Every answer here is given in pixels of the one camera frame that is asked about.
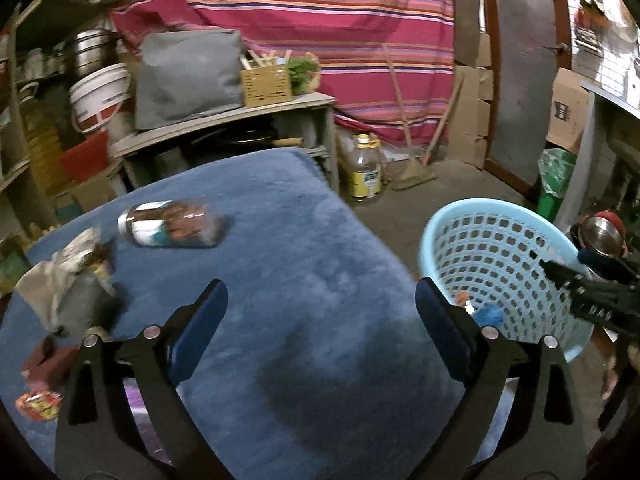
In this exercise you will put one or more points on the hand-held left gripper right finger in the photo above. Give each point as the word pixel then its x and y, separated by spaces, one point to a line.
pixel 440 332

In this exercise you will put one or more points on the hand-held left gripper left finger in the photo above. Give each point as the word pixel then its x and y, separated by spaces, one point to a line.
pixel 197 332

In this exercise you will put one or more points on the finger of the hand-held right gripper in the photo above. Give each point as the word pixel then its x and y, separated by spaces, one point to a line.
pixel 590 300
pixel 600 261

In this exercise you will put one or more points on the light blue plastic laundry basket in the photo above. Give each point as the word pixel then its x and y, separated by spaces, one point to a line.
pixel 480 250

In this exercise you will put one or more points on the clear jar with metal lid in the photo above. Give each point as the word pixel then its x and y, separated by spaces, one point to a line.
pixel 175 225

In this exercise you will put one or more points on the grey printed snack bag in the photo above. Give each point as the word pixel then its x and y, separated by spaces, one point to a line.
pixel 55 280

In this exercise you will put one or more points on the orange snack packet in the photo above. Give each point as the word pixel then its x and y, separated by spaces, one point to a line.
pixel 40 405

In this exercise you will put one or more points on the green trash bin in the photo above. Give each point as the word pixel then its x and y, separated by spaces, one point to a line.
pixel 552 200

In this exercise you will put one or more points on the steel bowl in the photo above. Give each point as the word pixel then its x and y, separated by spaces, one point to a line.
pixel 600 235

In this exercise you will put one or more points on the small orange capped bottle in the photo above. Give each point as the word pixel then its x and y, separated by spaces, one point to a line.
pixel 462 302

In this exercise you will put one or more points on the blue crumpled wrapper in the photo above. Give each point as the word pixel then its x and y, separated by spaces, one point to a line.
pixel 490 316

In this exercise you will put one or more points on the white table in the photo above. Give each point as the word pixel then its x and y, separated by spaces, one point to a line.
pixel 585 160

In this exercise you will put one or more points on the blue fleece blanket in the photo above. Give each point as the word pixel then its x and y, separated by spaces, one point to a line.
pixel 300 285

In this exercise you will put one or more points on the dark red snack packet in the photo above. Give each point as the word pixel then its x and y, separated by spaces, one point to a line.
pixel 47 365

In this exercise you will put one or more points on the large cardboard box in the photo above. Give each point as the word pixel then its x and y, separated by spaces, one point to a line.
pixel 565 110

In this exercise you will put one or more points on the straw broom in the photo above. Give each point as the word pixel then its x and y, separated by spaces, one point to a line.
pixel 412 175

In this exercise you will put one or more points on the yellow cooking oil bottle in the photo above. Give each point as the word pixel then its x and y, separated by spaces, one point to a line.
pixel 362 175

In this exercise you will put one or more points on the small cardboard box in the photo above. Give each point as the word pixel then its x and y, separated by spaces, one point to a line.
pixel 90 192

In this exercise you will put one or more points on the stack of cardboard boxes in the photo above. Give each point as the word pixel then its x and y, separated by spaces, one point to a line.
pixel 470 120

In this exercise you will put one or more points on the wooden stick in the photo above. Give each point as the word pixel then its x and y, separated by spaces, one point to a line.
pixel 440 125

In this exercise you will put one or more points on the red plastic basket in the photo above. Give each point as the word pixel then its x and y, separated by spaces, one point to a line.
pixel 85 157

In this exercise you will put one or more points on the grey metal door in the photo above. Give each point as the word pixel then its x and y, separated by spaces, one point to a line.
pixel 525 60

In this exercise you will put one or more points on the wooden side table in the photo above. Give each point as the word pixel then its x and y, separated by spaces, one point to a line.
pixel 225 117

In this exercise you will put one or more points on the grey cushion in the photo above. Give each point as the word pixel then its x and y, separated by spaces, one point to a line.
pixel 185 80

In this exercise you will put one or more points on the woven box with sticks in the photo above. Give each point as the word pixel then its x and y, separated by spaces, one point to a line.
pixel 265 87

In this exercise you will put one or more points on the white plastic bucket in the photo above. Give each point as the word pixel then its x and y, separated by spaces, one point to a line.
pixel 97 95

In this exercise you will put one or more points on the green leafy plant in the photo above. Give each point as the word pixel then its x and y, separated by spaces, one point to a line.
pixel 300 75

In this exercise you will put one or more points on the steel cooking pot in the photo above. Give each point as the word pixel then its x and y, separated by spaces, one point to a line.
pixel 90 52

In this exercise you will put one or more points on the pink striped cloth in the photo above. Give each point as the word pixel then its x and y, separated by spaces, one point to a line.
pixel 325 20

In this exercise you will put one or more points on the storage shelf unit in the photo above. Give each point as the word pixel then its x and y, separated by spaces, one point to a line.
pixel 50 15

